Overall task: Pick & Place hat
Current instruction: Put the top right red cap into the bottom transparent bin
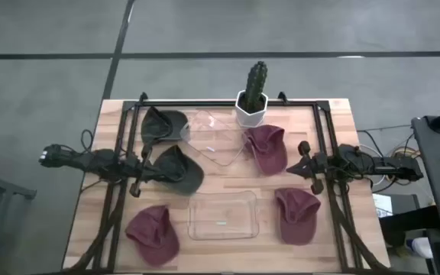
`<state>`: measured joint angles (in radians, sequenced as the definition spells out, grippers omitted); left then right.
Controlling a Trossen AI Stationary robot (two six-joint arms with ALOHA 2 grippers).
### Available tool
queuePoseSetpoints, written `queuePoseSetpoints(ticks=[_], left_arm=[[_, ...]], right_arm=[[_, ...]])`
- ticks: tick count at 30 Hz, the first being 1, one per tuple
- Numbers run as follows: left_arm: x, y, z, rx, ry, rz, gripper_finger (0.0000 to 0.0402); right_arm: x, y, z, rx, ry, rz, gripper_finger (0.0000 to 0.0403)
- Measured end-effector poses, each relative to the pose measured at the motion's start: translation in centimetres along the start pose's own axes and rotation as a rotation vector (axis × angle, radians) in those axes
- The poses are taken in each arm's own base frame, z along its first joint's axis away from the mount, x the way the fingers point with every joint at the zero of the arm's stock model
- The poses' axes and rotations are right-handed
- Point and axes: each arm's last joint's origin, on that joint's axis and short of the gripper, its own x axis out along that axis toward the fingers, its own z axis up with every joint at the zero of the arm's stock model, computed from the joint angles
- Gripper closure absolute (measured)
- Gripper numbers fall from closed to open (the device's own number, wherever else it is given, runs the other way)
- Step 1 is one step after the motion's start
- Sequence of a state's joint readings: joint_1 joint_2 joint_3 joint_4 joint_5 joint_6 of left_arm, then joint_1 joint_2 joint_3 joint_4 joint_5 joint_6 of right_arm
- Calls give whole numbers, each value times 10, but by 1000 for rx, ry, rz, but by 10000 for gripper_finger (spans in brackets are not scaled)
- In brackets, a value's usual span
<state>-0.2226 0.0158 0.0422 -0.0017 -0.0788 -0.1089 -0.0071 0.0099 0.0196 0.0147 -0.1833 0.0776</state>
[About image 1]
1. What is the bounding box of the clear plastic bin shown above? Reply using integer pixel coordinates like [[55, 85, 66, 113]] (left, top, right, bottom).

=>
[[186, 189, 260, 242], [179, 109, 250, 168]]

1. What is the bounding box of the white cable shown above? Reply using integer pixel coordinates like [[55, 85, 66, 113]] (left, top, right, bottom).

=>
[[358, 142, 388, 185]]

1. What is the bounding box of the black cable loop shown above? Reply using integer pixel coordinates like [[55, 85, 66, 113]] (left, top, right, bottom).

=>
[[79, 128, 95, 154]]

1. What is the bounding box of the white hexagonal plant pot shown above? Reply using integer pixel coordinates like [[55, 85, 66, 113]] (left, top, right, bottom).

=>
[[235, 89, 270, 129]]

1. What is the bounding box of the black metal table frame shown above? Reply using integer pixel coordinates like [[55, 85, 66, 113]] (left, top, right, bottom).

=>
[[63, 91, 392, 274]]

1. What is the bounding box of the dark green baseball cap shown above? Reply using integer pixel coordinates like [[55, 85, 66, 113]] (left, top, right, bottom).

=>
[[143, 144, 205, 197], [140, 105, 191, 147]]

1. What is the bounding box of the white paper label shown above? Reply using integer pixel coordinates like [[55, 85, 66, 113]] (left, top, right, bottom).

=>
[[371, 192, 395, 219]]

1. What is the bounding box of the green cactus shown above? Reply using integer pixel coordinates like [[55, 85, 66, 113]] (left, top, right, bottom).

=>
[[244, 60, 269, 114]]

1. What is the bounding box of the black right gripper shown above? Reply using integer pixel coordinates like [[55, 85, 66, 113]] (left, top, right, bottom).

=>
[[286, 140, 328, 196]]

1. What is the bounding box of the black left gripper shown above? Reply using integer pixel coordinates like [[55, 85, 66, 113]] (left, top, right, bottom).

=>
[[129, 141, 168, 199]]

